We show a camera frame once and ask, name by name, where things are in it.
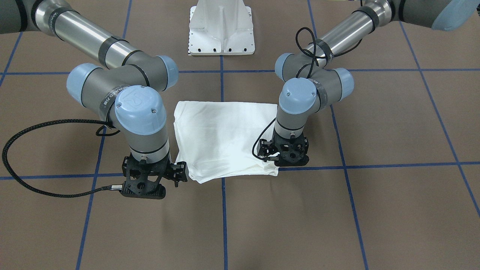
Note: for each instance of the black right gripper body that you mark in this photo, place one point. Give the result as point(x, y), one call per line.
point(179, 171)

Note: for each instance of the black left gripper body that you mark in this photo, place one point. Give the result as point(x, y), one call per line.
point(265, 147)

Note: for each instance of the white printed t-shirt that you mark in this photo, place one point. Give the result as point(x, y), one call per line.
point(215, 139)

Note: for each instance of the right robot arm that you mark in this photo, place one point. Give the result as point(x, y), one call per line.
point(123, 90)

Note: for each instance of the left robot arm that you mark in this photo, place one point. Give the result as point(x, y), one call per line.
point(416, 96)

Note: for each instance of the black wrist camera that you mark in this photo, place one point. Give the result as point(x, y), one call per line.
point(292, 155)

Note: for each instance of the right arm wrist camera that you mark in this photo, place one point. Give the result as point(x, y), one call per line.
point(143, 188)

